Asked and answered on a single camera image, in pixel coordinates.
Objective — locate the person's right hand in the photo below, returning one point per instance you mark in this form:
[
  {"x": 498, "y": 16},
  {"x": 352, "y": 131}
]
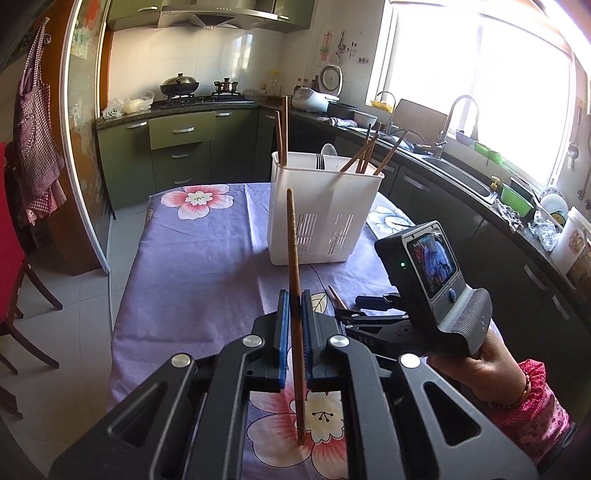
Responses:
[{"x": 485, "y": 374}]

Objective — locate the bunch of wooden chopsticks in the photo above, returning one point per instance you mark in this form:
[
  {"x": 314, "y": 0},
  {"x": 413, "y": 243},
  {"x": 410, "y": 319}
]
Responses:
[{"x": 285, "y": 129}]

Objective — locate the crumpled grey rag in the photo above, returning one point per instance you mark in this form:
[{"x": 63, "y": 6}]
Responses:
[{"x": 510, "y": 214}]

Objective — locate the black tray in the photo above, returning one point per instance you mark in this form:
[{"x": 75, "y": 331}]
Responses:
[{"x": 341, "y": 110}]

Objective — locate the yellow basket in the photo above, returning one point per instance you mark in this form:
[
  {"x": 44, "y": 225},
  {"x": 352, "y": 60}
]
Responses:
[{"x": 383, "y": 105}]

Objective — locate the kitchen faucet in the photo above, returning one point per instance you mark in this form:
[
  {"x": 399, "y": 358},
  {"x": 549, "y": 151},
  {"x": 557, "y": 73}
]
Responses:
[{"x": 450, "y": 115}]

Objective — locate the white plastic utensil holder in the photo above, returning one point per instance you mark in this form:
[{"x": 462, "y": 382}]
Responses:
[{"x": 323, "y": 194}]

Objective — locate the white plastic bucket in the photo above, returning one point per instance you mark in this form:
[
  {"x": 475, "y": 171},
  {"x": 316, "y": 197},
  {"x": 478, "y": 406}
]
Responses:
[{"x": 570, "y": 240}]

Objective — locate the cardboard sheet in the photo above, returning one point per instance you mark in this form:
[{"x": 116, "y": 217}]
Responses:
[{"x": 413, "y": 113}]

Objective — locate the gas stove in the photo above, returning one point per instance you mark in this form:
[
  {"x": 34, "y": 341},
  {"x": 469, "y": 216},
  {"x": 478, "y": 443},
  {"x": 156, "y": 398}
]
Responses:
[{"x": 203, "y": 98}]

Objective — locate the red chair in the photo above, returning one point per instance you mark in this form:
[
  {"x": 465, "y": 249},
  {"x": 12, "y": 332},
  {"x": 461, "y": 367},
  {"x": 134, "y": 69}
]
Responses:
[{"x": 9, "y": 258}]

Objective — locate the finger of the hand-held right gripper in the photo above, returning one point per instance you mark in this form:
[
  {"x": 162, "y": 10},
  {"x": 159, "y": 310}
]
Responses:
[
  {"x": 376, "y": 302},
  {"x": 369, "y": 317}
]

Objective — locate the hanging metal ladle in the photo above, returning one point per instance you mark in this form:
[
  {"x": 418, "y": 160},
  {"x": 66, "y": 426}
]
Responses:
[{"x": 573, "y": 150}]

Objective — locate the checkered apron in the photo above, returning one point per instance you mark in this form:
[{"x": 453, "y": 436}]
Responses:
[{"x": 37, "y": 152}]

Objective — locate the steel range hood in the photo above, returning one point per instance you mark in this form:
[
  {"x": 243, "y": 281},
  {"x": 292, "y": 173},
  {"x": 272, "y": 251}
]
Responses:
[{"x": 217, "y": 16}]

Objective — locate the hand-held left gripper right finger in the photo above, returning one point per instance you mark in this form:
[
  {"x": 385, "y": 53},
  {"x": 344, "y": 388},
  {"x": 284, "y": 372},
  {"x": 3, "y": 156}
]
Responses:
[{"x": 307, "y": 341}]

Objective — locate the clear bottles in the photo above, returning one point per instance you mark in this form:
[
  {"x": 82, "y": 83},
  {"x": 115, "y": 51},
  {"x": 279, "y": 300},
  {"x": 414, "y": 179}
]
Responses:
[{"x": 274, "y": 85}]

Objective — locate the kitchen window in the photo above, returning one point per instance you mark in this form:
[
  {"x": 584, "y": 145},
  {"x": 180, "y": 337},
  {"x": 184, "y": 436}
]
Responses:
[{"x": 485, "y": 69}]

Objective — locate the crumpled foil bag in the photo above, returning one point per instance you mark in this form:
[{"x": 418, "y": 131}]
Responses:
[{"x": 545, "y": 229}]

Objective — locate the lidded wok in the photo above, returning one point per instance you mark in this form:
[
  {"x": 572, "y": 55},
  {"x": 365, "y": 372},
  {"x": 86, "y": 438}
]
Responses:
[{"x": 180, "y": 85}]

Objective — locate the white rice cooker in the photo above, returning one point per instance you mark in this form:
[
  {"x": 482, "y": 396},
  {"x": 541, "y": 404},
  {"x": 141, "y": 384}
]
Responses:
[{"x": 309, "y": 99}]

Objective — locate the grey metal pot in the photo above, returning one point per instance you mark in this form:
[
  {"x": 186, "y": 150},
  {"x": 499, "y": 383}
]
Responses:
[{"x": 367, "y": 119}]

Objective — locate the dark metal utensil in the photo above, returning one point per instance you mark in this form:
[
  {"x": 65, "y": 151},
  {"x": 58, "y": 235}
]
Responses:
[{"x": 319, "y": 160}]

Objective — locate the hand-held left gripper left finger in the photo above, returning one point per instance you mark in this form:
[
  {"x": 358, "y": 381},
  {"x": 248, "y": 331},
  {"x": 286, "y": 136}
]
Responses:
[{"x": 284, "y": 341}]

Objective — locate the person's right forearm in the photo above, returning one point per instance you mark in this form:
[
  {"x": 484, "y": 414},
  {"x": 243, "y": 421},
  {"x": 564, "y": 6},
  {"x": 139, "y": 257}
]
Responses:
[{"x": 540, "y": 415}]

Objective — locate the purple floral tablecloth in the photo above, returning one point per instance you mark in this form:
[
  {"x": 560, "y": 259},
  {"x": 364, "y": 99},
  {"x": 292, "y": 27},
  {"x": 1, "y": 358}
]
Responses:
[{"x": 194, "y": 277}]

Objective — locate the steel kitchen sink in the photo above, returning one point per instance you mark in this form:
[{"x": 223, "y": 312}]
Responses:
[{"x": 461, "y": 175}]

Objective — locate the white spoon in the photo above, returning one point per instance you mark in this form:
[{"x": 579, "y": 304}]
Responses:
[{"x": 328, "y": 150}]

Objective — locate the blue bowl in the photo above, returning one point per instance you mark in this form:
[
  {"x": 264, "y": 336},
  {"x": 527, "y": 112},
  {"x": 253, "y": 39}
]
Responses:
[{"x": 464, "y": 137}]

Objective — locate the brown wooden chopstick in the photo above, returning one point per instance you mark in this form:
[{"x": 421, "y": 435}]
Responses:
[{"x": 336, "y": 297}]

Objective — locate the dark ringed wooden chopstick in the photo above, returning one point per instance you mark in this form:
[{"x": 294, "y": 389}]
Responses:
[{"x": 294, "y": 258}]

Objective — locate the crumpled dish cloth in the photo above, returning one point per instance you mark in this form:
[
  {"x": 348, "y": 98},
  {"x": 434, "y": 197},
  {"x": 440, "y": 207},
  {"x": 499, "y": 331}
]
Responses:
[{"x": 339, "y": 122}]

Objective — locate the round white appliance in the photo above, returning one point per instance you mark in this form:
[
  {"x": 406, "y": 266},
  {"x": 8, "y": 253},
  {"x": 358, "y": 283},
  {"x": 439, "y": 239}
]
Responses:
[{"x": 332, "y": 81}]

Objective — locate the plastic bags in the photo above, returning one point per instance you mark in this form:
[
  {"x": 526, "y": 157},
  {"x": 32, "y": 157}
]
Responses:
[{"x": 131, "y": 104}]

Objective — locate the green plastic basin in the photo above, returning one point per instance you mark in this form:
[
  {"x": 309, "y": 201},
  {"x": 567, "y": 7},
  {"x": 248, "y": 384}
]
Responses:
[
  {"x": 487, "y": 152},
  {"x": 517, "y": 199}
]

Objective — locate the kitchen base cabinets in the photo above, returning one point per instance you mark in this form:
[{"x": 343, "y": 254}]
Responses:
[{"x": 184, "y": 157}]

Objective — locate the white plate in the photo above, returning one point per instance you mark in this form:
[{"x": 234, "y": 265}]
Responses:
[{"x": 554, "y": 203}]

